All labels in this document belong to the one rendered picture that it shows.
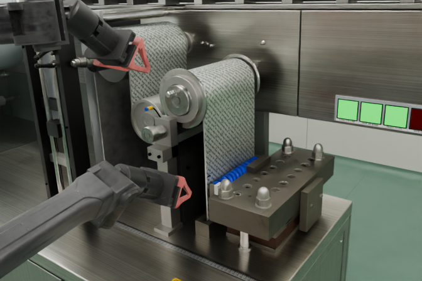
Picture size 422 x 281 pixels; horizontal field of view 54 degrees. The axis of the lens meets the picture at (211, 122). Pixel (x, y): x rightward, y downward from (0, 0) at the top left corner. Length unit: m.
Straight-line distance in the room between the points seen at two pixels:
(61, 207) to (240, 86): 0.61
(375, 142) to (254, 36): 2.59
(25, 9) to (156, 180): 0.39
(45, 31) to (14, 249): 0.33
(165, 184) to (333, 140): 3.04
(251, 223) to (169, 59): 0.54
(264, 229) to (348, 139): 2.88
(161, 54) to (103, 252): 0.55
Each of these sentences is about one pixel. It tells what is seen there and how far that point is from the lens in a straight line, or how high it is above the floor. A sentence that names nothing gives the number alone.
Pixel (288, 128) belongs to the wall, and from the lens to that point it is 3.96.
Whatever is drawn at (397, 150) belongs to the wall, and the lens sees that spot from 3.69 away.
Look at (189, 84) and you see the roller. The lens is 0.97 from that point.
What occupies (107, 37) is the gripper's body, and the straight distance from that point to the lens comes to 0.80.
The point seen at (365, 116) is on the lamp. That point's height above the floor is 1.17.
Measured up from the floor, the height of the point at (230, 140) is 1.12.
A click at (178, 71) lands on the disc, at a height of 1.32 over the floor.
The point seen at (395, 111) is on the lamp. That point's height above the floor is 1.20.
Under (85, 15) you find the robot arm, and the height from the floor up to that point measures 1.46.
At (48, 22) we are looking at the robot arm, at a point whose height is 1.46.
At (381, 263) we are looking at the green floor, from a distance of 2.64.
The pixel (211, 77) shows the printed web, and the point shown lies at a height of 1.29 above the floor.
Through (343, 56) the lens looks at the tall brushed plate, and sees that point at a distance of 1.14.
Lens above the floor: 1.50
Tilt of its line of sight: 18 degrees down
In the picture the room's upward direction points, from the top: 2 degrees counter-clockwise
